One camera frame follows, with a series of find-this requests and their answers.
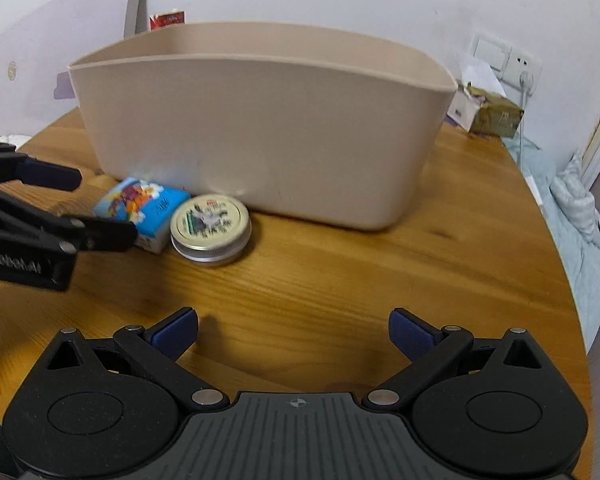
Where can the blue cartoon tissue pack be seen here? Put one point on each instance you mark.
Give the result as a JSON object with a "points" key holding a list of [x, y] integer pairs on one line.
{"points": [[150, 206]]}

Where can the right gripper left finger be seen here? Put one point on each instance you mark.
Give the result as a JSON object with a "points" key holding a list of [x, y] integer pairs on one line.
{"points": [[152, 353]]}

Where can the light blue bedding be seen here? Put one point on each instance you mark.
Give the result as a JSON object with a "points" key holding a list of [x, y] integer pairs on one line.
{"points": [[569, 210]]}

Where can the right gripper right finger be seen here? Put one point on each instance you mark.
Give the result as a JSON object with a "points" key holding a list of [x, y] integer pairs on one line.
{"points": [[434, 353]]}

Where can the beige plastic storage bin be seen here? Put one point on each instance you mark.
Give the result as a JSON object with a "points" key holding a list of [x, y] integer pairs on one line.
{"points": [[304, 121]]}

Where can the white purple flat board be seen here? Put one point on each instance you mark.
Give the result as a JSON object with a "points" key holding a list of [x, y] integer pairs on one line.
{"points": [[35, 87]]}

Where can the red white milk carton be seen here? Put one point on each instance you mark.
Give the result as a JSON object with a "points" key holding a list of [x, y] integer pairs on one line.
{"points": [[165, 19]]}

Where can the white paper box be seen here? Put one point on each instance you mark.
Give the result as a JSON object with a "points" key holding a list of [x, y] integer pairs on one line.
{"points": [[463, 109]]}

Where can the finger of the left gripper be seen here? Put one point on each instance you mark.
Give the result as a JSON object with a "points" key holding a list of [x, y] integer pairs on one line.
{"points": [[16, 166], [95, 234]]}

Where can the round metal tin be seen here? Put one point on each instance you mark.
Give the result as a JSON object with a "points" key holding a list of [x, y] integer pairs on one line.
{"points": [[211, 229]]}

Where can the olive gold packet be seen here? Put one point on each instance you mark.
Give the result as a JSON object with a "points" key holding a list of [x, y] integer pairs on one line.
{"points": [[496, 115]]}

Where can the wall switch and socket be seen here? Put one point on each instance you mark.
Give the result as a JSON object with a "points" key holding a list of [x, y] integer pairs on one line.
{"points": [[511, 64]]}

